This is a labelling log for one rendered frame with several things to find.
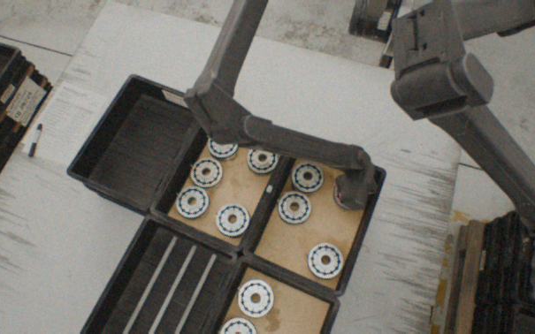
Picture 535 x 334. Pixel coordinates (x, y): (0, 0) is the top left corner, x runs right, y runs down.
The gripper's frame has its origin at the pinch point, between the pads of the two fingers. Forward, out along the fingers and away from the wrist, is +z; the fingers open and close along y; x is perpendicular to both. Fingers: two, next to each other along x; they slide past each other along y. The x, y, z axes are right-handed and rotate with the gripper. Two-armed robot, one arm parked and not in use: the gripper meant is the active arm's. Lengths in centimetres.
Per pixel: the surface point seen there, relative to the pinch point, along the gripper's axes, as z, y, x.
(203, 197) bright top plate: 1.2, -44.8, 9.5
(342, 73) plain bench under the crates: 17, 16, 53
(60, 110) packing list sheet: 16, -97, 64
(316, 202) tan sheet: 4.2, -10.8, 0.5
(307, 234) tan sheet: 4.3, -16.1, -8.7
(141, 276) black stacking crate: 4, -68, -9
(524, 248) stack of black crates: 37, 67, -27
